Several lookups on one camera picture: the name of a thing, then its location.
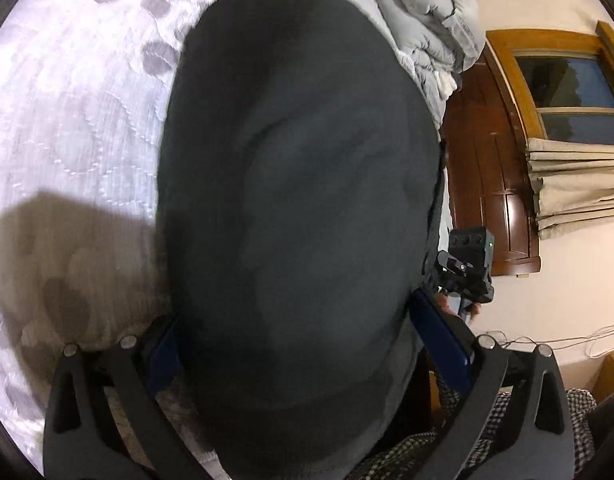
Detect black pants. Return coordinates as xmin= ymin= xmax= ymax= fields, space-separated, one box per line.
xmin=157 ymin=0 xmax=442 ymax=479

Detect dark wooden headboard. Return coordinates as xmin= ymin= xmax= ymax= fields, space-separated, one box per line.
xmin=440 ymin=47 xmax=541 ymax=276

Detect bed with grey sheet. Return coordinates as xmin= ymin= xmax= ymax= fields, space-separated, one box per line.
xmin=0 ymin=0 xmax=456 ymax=480

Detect beige curtain right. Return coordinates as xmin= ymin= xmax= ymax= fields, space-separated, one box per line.
xmin=526 ymin=138 xmax=614 ymax=240

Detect white cloth on duvet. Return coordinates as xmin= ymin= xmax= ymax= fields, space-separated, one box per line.
xmin=434 ymin=70 xmax=459 ymax=101

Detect wooden framed window right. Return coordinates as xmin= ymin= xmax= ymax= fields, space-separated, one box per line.
xmin=487 ymin=21 xmax=614 ymax=146

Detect folded grey duvet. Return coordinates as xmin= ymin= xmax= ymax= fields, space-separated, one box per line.
xmin=375 ymin=0 xmax=486 ymax=126

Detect white cable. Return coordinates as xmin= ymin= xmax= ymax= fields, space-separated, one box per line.
xmin=486 ymin=317 xmax=614 ymax=361

